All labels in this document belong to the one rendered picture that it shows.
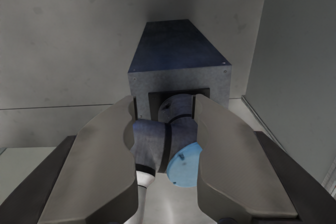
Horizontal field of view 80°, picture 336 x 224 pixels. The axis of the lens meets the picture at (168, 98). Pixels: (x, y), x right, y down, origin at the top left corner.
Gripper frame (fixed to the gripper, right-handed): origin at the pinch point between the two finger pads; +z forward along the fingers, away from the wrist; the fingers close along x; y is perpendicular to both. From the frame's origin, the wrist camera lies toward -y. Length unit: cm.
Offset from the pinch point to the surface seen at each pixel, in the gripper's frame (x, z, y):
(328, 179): 70, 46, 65
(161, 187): -3, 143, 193
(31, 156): -121, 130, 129
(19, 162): -127, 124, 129
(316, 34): 70, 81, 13
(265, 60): 70, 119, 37
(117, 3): -30, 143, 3
